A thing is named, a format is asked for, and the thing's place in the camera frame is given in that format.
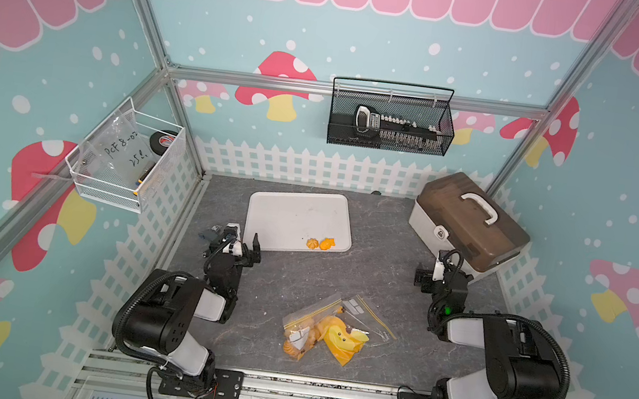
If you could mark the white wire basket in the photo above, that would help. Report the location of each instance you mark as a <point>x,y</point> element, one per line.
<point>154,179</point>

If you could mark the white plastic tray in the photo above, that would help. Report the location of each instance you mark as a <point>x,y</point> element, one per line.
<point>286,221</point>

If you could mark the green handled tool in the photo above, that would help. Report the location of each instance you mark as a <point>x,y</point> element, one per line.
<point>211,236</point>

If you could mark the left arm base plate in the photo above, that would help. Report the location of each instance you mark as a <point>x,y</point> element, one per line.
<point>222,384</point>

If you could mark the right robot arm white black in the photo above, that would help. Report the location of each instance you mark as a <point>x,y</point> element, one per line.
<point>522,359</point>

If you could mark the orange fish shaped cookie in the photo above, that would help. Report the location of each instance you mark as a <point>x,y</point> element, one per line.
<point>327,244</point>

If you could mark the labelled clear plastic bag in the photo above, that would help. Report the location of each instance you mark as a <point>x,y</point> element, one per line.
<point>117,153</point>

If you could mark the socket set in basket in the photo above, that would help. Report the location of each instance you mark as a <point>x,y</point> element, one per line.
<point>368,124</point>

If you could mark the clear ziploc bag of cookies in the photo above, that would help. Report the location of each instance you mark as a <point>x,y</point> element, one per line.
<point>300,328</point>

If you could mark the ziploc bag with yellow snack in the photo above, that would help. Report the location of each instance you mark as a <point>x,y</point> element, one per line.
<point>354,326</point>

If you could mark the black wire mesh basket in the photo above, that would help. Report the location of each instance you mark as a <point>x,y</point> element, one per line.
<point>427,105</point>

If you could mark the black tape roll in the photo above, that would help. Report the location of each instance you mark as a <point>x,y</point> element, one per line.
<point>160,141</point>

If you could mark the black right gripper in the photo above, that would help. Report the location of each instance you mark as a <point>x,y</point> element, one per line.
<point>430,278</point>

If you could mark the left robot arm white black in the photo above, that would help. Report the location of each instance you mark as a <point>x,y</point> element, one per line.
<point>153,323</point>

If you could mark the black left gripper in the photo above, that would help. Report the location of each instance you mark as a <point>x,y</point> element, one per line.
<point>240,252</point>

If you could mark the white box brown lid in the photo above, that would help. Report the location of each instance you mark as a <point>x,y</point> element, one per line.
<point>453,213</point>

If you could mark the flower shaped cookie on tray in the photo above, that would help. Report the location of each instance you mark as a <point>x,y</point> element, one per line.
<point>312,244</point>

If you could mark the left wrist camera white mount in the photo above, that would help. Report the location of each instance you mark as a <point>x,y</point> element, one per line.
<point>231,234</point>

